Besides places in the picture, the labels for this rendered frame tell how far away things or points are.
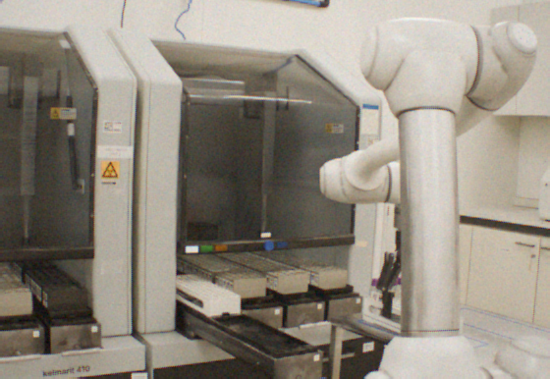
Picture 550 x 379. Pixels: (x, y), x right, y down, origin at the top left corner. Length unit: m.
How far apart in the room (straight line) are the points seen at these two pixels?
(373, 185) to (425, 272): 0.56
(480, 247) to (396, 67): 3.05
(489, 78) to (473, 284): 3.05
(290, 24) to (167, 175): 1.71
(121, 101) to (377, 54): 0.85
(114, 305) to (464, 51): 1.15
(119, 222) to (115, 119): 0.27
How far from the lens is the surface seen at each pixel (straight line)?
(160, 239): 1.87
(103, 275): 1.83
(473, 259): 4.17
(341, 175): 1.63
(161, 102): 1.85
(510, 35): 1.20
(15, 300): 1.77
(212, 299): 1.82
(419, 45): 1.15
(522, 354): 1.16
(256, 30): 3.31
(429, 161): 1.12
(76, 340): 1.76
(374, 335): 1.72
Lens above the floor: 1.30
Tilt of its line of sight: 3 degrees down
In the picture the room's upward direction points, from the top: 3 degrees clockwise
